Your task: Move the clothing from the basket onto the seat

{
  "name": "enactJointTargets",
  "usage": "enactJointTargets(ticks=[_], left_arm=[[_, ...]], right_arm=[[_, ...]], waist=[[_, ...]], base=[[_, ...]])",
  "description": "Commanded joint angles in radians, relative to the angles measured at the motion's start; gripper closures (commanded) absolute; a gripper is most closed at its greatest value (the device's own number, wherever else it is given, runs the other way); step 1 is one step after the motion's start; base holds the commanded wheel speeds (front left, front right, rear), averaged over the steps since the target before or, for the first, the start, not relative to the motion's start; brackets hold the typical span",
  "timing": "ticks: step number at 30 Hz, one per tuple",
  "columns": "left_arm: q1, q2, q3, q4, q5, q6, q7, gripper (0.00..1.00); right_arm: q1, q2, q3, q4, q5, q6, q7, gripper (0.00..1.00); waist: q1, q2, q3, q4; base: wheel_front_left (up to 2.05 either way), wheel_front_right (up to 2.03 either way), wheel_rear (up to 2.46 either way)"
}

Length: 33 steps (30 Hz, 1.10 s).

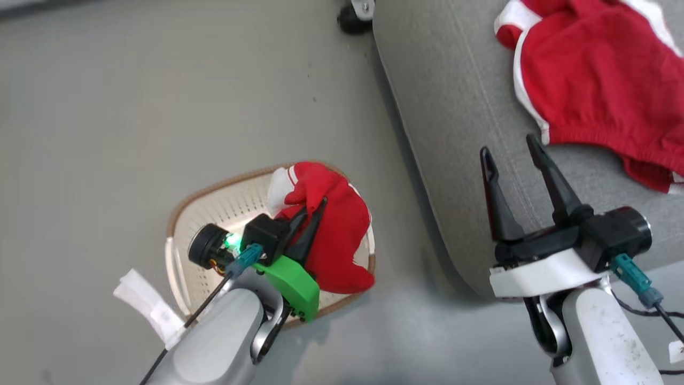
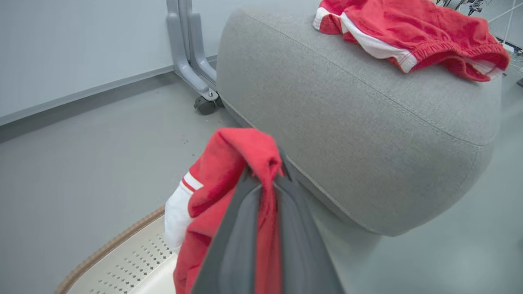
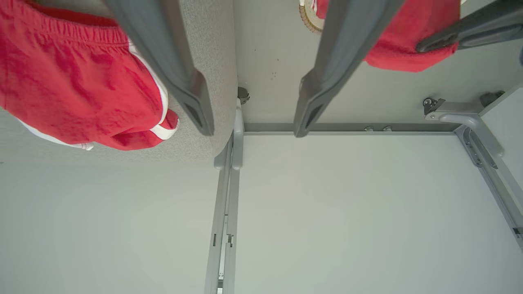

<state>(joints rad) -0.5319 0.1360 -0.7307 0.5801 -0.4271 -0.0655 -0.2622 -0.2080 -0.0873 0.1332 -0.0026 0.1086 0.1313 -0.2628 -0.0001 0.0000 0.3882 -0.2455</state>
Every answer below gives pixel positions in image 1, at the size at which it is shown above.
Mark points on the red shorts with white trim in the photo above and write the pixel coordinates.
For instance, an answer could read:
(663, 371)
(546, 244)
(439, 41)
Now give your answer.
(588, 80)

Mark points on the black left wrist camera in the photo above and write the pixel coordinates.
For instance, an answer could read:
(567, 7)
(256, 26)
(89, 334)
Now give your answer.
(262, 232)

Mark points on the red jacket with striped cuffs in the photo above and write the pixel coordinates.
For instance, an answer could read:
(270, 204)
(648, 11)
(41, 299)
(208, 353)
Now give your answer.
(336, 235)

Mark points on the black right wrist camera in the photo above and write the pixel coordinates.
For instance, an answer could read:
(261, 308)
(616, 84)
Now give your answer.
(620, 232)

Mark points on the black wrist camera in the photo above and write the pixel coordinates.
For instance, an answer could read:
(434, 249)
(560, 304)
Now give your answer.
(262, 232)
(620, 232)

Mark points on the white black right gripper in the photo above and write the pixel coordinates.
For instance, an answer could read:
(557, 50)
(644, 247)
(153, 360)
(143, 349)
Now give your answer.
(539, 272)

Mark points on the black caster wheel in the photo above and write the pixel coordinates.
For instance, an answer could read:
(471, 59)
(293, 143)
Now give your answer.
(352, 21)

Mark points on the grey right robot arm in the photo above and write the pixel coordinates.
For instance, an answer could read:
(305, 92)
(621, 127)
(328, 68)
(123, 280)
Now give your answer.
(604, 342)

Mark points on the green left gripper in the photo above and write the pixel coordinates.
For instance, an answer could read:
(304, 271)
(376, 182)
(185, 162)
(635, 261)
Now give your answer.
(294, 286)

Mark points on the cream perforated laundry basket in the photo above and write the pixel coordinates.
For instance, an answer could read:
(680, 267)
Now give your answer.
(214, 214)

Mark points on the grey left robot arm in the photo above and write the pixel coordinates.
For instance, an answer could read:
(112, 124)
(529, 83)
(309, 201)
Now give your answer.
(219, 342)

